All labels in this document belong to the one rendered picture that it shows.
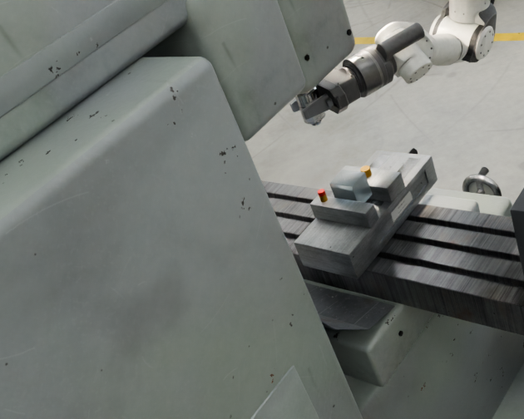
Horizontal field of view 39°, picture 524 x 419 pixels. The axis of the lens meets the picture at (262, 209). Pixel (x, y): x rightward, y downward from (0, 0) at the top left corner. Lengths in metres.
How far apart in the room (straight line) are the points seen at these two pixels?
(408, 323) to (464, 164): 1.89
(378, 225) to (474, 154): 1.95
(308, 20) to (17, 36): 0.57
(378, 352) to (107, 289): 0.75
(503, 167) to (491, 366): 1.45
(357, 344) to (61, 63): 0.84
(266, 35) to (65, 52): 0.37
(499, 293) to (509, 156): 2.02
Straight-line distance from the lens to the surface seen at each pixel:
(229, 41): 1.16
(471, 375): 1.95
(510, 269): 1.46
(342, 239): 1.53
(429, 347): 1.73
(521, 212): 1.29
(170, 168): 0.95
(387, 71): 1.52
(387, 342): 1.54
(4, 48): 0.95
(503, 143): 3.50
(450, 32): 1.78
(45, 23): 0.98
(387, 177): 1.60
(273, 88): 1.24
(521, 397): 2.17
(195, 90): 0.97
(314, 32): 1.35
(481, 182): 2.15
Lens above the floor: 1.88
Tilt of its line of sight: 32 degrees down
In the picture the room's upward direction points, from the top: 24 degrees counter-clockwise
